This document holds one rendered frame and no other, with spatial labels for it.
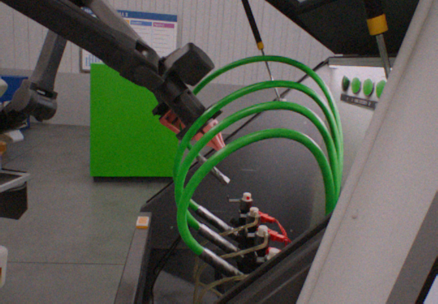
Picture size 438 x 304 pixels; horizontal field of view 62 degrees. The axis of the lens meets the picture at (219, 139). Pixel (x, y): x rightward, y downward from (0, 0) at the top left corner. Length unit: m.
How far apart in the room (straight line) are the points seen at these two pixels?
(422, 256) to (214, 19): 7.04
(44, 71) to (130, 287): 0.72
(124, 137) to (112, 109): 0.33
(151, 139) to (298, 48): 4.29
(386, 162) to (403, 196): 0.05
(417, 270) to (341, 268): 0.11
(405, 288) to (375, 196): 0.09
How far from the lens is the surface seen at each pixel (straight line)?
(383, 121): 0.42
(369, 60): 0.87
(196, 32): 7.22
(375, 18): 0.46
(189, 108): 0.73
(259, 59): 0.82
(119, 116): 4.04
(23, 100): 1.22
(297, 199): 1.18
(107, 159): 4.15
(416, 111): 0.37
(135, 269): 0.86
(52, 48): 1.26
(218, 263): 0.57
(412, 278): 0.32
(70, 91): 7.55
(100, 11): 1.18
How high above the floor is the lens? 1.41
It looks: 12 degrees down
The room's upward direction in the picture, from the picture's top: 5 degrees clockwise
